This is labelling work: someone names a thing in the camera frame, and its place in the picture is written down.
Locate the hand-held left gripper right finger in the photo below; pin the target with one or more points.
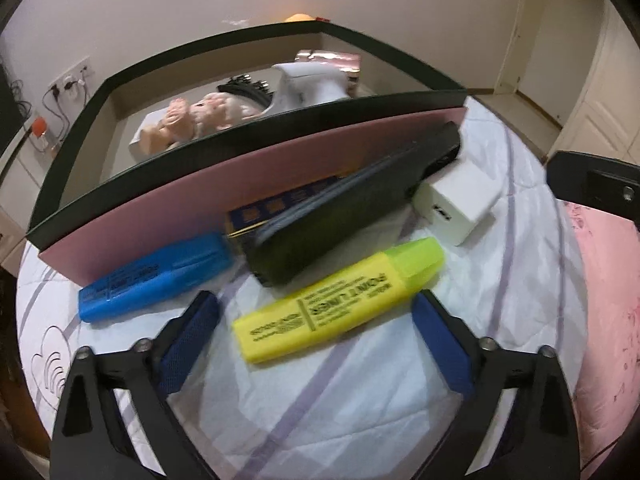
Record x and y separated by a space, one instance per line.
445 345

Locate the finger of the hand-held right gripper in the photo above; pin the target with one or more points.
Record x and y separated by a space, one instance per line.
595 182

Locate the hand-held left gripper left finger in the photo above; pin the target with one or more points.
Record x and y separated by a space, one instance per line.
192 345

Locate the blue highlighter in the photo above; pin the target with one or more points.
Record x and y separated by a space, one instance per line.
150 275

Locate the yellow highlighter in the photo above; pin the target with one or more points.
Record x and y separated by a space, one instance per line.
325 310

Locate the white charger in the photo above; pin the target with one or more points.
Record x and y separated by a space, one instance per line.
460 195

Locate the pink box with black rim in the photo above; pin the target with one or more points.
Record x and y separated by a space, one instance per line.
200 195

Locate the dark blue gold box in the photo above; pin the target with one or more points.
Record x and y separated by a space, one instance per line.
270 207

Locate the black remote control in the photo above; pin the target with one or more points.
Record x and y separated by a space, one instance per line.
340 210

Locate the small white box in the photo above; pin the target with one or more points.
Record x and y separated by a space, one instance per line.
150 121

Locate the pink pig doll figure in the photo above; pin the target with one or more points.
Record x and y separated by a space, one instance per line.
220 107

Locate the rose gold metal tin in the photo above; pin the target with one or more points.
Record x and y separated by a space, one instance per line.
340 60

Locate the white wardrobe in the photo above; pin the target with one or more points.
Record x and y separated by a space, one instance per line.
610 110

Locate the white striped cloth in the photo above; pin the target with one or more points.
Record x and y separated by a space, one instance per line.
280 410

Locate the pink blanket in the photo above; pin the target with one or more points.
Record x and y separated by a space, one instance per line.
610 310

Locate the white door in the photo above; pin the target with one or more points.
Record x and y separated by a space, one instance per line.
555 50

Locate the white side cabinet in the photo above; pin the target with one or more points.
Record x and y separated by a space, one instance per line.
15 190

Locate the orange capped bottle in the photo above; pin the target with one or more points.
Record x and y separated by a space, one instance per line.
40 130

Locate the orange octopus plush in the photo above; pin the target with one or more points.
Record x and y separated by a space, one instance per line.
300 17

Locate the white wall socket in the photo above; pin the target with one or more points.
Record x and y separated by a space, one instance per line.
72 75

